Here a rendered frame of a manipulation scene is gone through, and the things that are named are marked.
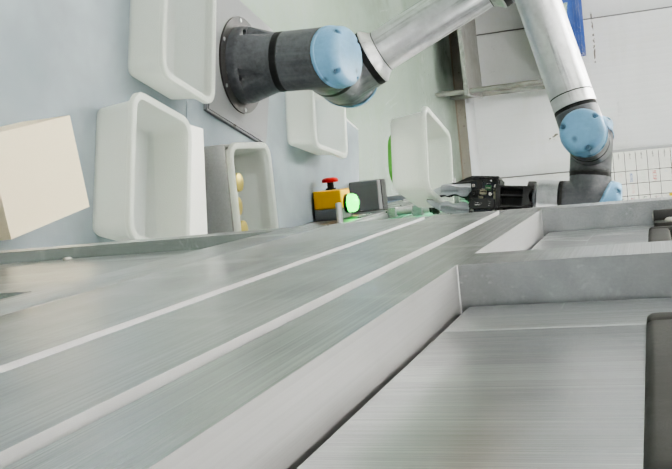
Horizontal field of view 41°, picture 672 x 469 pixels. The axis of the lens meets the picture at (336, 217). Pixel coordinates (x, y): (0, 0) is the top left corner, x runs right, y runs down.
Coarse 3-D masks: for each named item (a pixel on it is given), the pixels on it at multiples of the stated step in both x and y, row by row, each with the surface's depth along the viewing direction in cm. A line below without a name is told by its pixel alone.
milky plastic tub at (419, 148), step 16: (432, 112) 177; (400, 128) 173; (416, 128) 172; (432, 128) 184; (400, 144) 173; (416, 144) 171; (432, 144) 191; (448, 144) 190; (400, 160) 172; (416, 160) 171; (432, 160) 191; (448, 160) 190; (400, 176) 172; (416, 176) 170; (432, 176) 190; (448, 176) 189; (400, 192) 174; (416, 192) 173; (432, 192) 171
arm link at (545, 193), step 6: (540, 180) 169; (546, 180) 168; (552, 180) 168; (534, 186) 168; (540, 186) 167; (546, 186) 167; (552, 186) 166; (534, 192) 167; (540, 192) 166; (546, 192) 166; (552, 192) 165; (534, 198) 167; (540, 198) 166; (546, 198) 166; (552, 198) 165; (534, 204) 167; (540, 204) 166; (546, 204) 166; (552, 204) 165
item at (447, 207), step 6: (432, 204) 178; (438, 204) 177; (444, 204) 177; (450, 204) 177; (456, 204) 176; (462, 204) 176; (468, 204) 176; (444, 210) 177; (450, 210) 176; (456, 210) 176; (462, 210) 175; (468, 210) 174
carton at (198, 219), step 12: (192, 132) 149; (192, 144) 149; (192, 156) 149; (192, 168) 148; (204, 168) 152; (192, 180) 148; (204, 180) 152; (192, 192) 148; (204, 192) 152; (192, 204) 147; (204, 204) 151; (192, 216) 147; (204, 216) 151; (192, 228) 147; (204, 228) 150
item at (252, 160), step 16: (240, 144) 159; (256, 144) 165; (240, 160) 172; (256, 160) 171; (256, 176) 171; (272, 176) 171; (240, 192) 172; (256, 192) 171; (272, 192) 171; (256, 208) 172; (272, 208) 171; (240, 224) 156; (256, 224) 172; (272, 224) 171
